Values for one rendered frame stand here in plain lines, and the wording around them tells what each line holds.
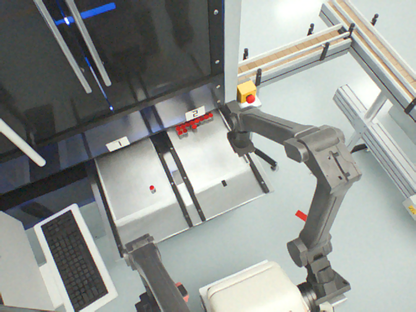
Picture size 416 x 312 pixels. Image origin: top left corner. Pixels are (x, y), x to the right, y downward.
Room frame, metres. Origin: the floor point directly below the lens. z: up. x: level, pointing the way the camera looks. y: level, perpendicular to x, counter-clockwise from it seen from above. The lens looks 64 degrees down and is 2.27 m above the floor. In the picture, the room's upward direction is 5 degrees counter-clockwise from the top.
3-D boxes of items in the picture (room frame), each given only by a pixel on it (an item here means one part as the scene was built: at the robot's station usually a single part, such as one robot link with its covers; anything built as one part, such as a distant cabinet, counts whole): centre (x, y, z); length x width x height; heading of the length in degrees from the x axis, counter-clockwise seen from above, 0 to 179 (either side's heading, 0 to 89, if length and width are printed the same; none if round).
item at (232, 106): (0.62, -0.10, 1.29); 0.11 x 0.09 x 0.12; 20
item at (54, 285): (0.30, 0.63, 0.79); 0.45 x 0.28 x 0.03; 27
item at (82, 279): (0.32, 0.59, 0.82); 0.40 x 0.14 x 0.02; 27
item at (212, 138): (0.73, 0.01, 0.90); 0.34 x 0.26 x 0.04; 20
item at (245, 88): (0.93, -0.19, 0.99); 0.08 x 0.07 x 0.07; 19
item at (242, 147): (0.59, -0.12, 1.19); 0.10 x 0.07 x 0.07; 19
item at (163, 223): (0.61, 0.14, 0.87); 0.70 x 0.48 x 0.02; 109
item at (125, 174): (0.62, 0.33, 0.90); 0.34 x 0.26 x 0.04; 19
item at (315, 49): (1.16, -0.41, 0.92); 0.69 x 0.16 x 0.16; 109
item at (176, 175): (0.54, 0.12, 0.91); 0.14 x 0.03 x 0.06; 20
